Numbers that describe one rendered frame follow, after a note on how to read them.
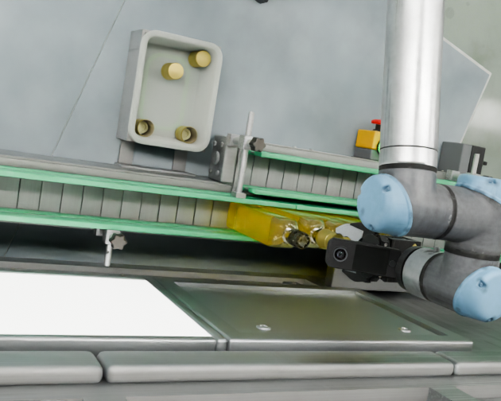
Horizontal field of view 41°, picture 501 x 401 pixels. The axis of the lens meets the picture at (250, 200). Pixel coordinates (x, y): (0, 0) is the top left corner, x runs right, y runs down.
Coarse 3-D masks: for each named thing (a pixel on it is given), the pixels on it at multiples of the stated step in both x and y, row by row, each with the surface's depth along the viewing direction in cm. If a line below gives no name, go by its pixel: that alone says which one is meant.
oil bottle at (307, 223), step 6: (276, 210) 133; (282, 210) 132; (288, 210) 134; (294, 210) 135; (294, 216) 127; (300, 216) 126; (306, 216) 127; (312, 216) 129; (300, 222) 125; (306, 222) 124; (312, 222) 125; (318, 222) 125; (300, 228) 125; (306, 228) 124; (312, 228) 124; (324, 228) 126; (312, 246) 125; (318, 246) 126
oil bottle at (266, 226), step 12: (240, 204) 135; (252, 204) 138; (228, 216) 139; (240, 216) 134; (252, 216) 129; (264, 216) 125; (276, 216) 123; (288, 216) 126; (240, 228) 133; (252, 228) 129; (264, 228) 125; (276, 228) 122; (264, 240) 124; (276, 240) 122
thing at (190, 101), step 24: (144, 48) 130; (168, 48) 140; (192, 48) 138; (216, 48) 137; (144, 72) 138; (192, 72) 143; (216, 72) 138; (144, 96) 139; (168, 96) 141; (192, 96) 144; (168, 120) 142; (192, 120) 144; (144, 144) 134; (168, 144) 136; (192, 144) 140
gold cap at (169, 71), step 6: (162, 66) 140; (168, 66) 137; (174, 66) 136; (180, 66) 137; (162, 72) 139; (168, 72) 136; (174, 72) 137; (180, 72) 137; (168, 78) 139; (174, 78) 137; (180, 78) 138
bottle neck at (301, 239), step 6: (288, 228) 121; (288, 234) 120; (294, 234) 118; (300, 234) 117; (306, 234) 118; (288, 240) 120; (294, 240) 118; (300, 240) 120; (306, 240) 118; (294, 246) 119; (300, 246) 118; (306, 246) 118
